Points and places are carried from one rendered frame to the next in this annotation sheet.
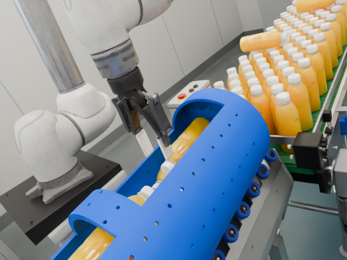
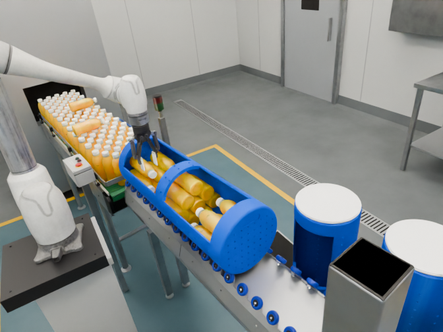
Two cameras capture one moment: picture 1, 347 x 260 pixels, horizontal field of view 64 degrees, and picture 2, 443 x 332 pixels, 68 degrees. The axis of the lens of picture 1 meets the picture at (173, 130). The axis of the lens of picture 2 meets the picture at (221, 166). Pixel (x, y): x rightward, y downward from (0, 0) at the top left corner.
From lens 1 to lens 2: 1.45 m
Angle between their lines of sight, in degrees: 70
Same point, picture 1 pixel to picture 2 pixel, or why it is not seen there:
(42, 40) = (16, 127)
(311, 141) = not seen: hidden behind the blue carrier
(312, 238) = (149, 252)
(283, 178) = not seen: hidden behind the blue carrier
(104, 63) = (145, 116)
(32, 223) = (98, 252)
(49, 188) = (72, 240)
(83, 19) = (143, 97)
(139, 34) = not seen: outside the picture
